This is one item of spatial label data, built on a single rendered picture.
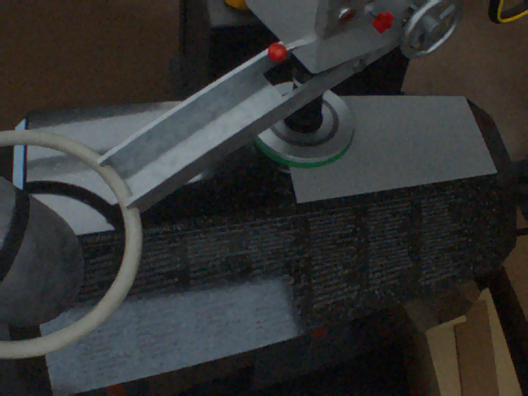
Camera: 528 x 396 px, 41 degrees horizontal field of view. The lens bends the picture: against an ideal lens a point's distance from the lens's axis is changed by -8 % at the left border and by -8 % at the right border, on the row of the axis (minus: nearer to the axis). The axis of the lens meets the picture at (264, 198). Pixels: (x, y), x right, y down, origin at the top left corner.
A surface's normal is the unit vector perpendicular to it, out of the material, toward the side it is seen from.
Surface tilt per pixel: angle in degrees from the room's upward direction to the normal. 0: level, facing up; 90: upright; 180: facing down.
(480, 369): 0
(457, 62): 0
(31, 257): 59
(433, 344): 0
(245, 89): 16
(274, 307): 45
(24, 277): 64
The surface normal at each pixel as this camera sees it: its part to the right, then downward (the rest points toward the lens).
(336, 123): 0.08, -0.57
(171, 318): 0.22, 0.17
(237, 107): -0.14, -0.43
